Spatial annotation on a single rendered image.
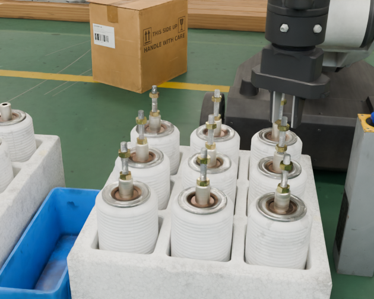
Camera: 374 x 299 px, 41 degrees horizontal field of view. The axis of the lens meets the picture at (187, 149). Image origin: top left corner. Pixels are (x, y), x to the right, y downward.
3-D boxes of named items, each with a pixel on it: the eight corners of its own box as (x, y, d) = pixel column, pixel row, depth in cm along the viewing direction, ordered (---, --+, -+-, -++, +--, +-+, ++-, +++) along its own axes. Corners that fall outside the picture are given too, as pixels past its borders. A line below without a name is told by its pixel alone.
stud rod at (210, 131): (209, 158, 86) (211, 117, 82) (205, 155, 87) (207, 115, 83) (214, 156, 87) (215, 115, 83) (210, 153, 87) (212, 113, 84)
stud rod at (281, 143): (283, 157, 85) (288, 116, 82) (282, 160, 85) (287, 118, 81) (277, 156, 86) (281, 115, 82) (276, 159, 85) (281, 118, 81)
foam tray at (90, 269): (130, 209, 118) (127, 140, 110) (300, 224, 114) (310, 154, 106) (76, 342, 84) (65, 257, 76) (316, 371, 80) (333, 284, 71)
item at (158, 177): (174, 253, 94) (175, 168, 86) (123, 260, 92) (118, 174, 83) (164, 222, 102) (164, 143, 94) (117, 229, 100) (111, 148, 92)
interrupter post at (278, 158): (269, 171, 86) (271, 154, 84) (273, 165, 88) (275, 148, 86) (283, 174, 85) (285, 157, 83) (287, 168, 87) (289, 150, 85)
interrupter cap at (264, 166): (250, 174, 84) (250, 171, 84) (263, 155, 91) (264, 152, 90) (294, 185, 82) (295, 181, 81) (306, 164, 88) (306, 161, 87)
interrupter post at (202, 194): (199, 196, 79) (199, 178, 77) (212, 200, 77) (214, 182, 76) (191, 203, 77) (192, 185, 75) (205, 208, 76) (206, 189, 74)
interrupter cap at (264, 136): (288, 152, 92) (289, 148, 92) (250, 142, 95) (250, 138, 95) (303, 136, 98) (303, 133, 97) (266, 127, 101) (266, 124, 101)
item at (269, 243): (229, 293, 85) (235, 203, 76) (269, 270, 90) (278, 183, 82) (271, 329, 78) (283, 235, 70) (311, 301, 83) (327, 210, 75)
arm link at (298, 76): (337, 87, 80) (349, 10, 74) (316, 107, 72) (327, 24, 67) (263, 72, 86) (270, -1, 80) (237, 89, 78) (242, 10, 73)
